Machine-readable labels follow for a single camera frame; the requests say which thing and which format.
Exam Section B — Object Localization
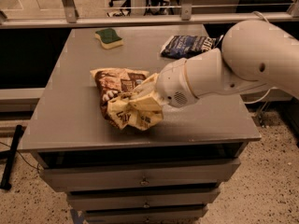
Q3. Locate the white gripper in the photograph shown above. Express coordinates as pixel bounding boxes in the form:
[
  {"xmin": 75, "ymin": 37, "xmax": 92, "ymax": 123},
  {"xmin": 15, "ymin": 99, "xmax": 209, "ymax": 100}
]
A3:
[{"xmin": 129, "ymin": 58, "xmax": 198, "ymax": 111}]

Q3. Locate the brown chip bag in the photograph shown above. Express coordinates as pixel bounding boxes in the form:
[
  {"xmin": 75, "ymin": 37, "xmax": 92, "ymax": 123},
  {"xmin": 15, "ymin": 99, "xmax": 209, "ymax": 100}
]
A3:
[{"xmin": 91, "ymin": 68, "xmax": 165, "ymax": 131}]

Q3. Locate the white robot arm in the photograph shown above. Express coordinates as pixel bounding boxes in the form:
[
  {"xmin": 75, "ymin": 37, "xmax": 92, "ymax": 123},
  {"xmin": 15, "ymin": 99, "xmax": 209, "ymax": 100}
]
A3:
[{"xmin": 129, "ymin": 21, "xmax": 299, "ymax": 111}]

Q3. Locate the blue chip bag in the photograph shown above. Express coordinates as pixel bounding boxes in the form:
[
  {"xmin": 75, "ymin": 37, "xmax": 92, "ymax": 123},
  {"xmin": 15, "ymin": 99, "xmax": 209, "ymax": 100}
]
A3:
[{"xmin": 160, "ymin": 35, "xmax": 223, "ymax": 60}]

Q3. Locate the green yellow sponge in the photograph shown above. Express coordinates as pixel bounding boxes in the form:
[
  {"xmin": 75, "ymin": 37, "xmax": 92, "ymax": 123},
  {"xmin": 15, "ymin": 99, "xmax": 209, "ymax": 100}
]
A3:
[{"xmin": 94, "ymin": 28, "xmax": 123, "ymax": 49}]

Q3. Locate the grey drawer cabinet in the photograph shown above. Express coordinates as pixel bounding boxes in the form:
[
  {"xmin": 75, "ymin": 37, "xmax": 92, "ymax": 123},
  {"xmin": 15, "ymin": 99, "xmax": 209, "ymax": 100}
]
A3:
[{"xmin": 18, "ymin": 24, "xmax": 262, "ymax": 224}]

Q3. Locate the top grey drawer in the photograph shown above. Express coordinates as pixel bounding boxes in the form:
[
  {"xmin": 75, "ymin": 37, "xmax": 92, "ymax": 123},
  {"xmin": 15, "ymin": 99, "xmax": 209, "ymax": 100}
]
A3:
[{"xmin": 40, "ymin": 158, "xmax": 240, "ymax": 192}]

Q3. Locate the grey drawer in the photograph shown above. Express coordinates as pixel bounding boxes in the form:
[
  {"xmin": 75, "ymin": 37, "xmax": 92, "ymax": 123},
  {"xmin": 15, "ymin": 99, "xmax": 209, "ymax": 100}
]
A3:
[
  {"xmin": 84, "ymin": 205, "xmax": 207, "ymax": 224},
  {"xmin": 40, "ymin": 158, "xmax": 240, "ymax": 192},
  {"xmin": 67, "ymin": 188, "xmax": 220, "ymax": 211}
]

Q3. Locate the grey metal railing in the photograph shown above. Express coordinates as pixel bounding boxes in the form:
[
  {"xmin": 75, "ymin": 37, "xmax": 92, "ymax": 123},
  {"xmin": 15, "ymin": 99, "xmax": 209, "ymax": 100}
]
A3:
[{"xmin": 0, "ymin": 0, "xmax": 299, "ymax": 29}]

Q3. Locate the middle grey drawer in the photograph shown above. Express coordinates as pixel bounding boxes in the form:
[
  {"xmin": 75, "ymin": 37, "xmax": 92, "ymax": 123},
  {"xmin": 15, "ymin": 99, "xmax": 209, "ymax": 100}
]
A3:
[{"xmin": 67, "ymin": 188, "xmax": 220, "ymax": 211}]

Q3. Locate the bottom grey drawer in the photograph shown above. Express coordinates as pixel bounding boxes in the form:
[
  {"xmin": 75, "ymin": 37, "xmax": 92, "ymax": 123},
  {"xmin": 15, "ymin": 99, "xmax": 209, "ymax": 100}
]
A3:
[{"xmin": 84, "ymin": 205, "xmax": 207, "ymax": 224}]

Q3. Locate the black stand leg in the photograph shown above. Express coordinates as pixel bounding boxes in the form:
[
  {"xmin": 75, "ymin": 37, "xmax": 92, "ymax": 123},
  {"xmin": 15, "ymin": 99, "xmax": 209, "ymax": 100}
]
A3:
[{"xmin": 0, "ymin": 125, "xmax": 23, "ymax": 190}]

